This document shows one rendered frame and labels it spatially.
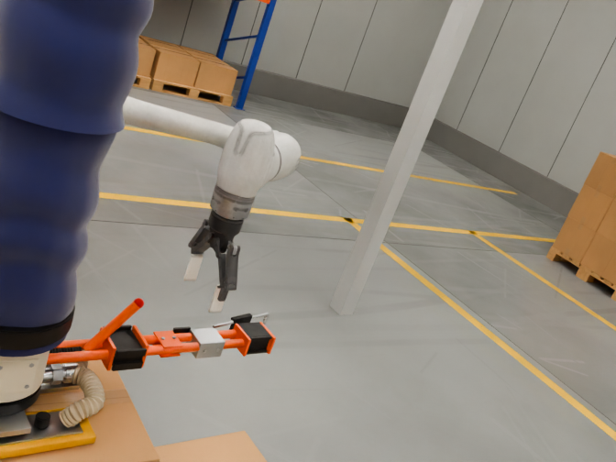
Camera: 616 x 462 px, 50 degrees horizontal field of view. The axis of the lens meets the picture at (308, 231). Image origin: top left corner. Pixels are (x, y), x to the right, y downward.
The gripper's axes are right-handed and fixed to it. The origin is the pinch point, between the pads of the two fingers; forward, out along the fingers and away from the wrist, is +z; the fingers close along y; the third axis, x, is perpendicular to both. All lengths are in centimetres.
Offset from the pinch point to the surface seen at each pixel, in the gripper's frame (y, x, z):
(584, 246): -229, 627, 87
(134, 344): 2.2, -14.5, 12.2
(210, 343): 3.4, 4.3, 12.4
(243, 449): -13, 42, 68
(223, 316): -166, 133, 122
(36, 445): 15.2, -36.2, 25.1
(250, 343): 3.3, 16.2, 13.3
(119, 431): 12.2, -17.7, 27.6
